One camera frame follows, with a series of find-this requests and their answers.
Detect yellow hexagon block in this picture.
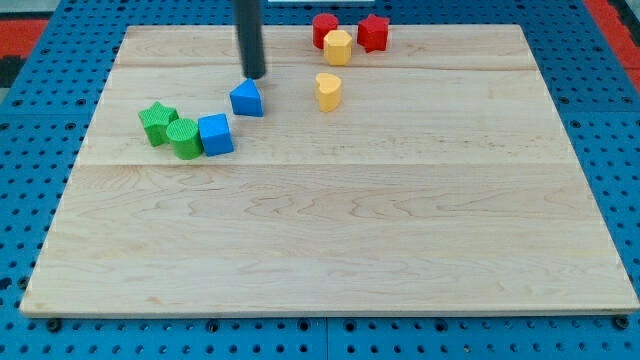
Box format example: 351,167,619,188
323,30,353,66

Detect red star block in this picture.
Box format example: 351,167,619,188
357,14,390,53

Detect green star block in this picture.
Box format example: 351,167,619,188
138,102,179,147

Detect yellow heart block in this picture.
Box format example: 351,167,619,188
315,73,342,112

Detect light wooden board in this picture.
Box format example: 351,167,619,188
20,25,639,319

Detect blue triangle block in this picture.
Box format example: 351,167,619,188
229,78,264,117

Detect blue cube block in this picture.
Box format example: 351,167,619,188
198,113,234,157

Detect green cylinder block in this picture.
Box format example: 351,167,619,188
166,118,203,160

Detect red cylinder block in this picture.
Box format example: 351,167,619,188
312,13,339,49

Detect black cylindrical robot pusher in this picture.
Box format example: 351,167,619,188
232,0,266,79

